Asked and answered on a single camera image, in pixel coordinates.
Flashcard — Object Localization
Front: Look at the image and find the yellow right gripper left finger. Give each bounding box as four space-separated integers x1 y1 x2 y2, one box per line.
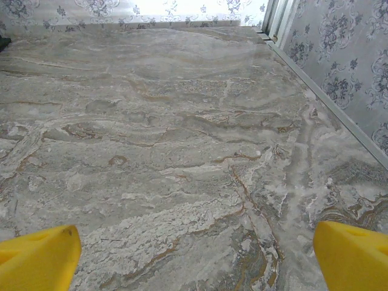
0 224 82 291

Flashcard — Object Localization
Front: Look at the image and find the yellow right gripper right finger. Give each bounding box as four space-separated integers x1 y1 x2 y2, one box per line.
313 220 388 291

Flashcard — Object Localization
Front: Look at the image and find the aluminium frame rail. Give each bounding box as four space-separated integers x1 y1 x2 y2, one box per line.
256 26 388 167

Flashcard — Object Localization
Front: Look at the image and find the aluminium frame post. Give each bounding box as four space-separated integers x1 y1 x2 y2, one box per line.
261 0 296 42

